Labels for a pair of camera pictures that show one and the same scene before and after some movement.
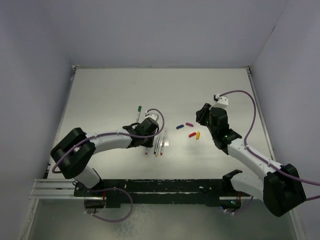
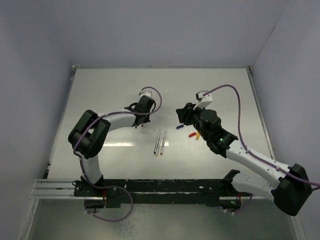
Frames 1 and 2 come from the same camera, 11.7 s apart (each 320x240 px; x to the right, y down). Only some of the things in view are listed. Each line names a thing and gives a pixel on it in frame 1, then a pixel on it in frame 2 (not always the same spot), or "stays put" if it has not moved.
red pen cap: [192, 134] stays put
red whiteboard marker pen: [163, 144] stays put
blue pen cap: [180, 126] stays put
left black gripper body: [147, 142] -> [146, 118]
